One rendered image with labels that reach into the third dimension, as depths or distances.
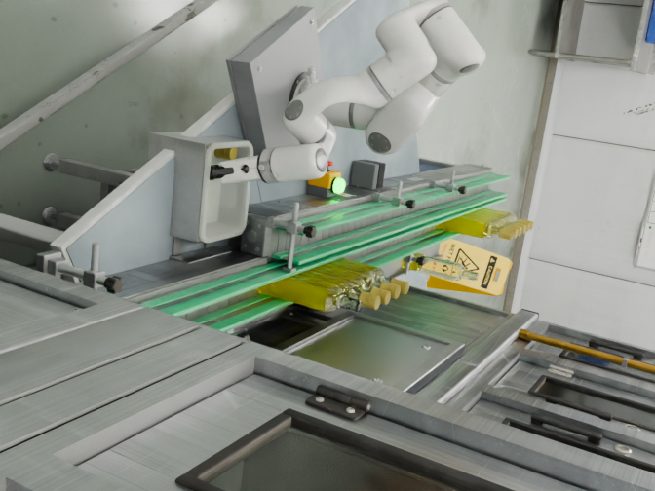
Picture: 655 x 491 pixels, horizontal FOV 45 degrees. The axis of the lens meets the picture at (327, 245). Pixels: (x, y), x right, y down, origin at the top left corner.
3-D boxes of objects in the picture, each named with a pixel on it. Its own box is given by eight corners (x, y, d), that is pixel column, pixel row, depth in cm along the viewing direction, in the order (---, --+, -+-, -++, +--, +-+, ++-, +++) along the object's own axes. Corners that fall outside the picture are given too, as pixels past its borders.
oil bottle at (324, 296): (256, 292, 193) (333, 315, 184) (259, 270, 192) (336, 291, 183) (269, 288, 198) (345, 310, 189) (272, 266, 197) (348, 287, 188)
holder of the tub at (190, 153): (168, 258, 181) (194, 266, 177) (176, 137, 174) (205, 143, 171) (212, 246, 196) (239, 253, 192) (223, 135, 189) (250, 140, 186)
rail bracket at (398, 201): (370, 201, 241) (410, 209, 235) (373, 176, 239) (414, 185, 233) (376, 200, 244) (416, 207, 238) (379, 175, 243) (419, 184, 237)
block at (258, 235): (238, 251, 194) (261, 258, 191) (241, 213, 192) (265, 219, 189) (246, 249, 197) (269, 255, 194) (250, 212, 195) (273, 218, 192)
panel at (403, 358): (116, 436, 142) (276, 506, 127) (117, 421, 141) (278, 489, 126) (347, 320, 220) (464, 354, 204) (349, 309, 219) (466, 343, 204)
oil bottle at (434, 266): (401, 267, 274) (473, 285, 262) (404, 251, 273) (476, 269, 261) (406, 266, 279) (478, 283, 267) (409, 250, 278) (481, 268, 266)
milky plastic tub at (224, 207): (170, 236, 179) (201, 245, 175) (177, 137, 174) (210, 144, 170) (216, 226, 194) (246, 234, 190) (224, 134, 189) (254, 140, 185)
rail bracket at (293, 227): (260, 265, 191) (305, 278, 186) (268, 197, 187) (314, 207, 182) (267, 263, 194) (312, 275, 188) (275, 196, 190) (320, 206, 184)
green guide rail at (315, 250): (271, 258, 195) (299, 265, 191) (272, 254, 195) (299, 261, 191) (489, 191, 346) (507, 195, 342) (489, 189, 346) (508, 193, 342)
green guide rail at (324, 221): (275, 229, 193) (302, 236, 190) (275, 224, 193) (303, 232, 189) (492, 174, 344) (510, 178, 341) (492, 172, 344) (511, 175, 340)
